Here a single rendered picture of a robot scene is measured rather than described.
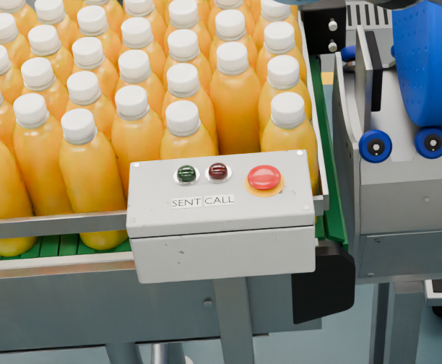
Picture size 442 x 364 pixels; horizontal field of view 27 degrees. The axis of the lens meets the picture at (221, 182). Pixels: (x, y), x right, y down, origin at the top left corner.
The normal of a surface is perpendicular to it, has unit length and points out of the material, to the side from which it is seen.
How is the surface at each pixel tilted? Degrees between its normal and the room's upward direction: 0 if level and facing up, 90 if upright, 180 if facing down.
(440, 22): 58
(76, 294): 90
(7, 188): 90
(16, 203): 90
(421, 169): 52
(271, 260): 90
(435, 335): 0
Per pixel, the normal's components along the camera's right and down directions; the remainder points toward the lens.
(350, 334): -0.08, -0.70
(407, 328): 0.03, 0.71
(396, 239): 0.05, 0.90
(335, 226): 0.43, -0.65
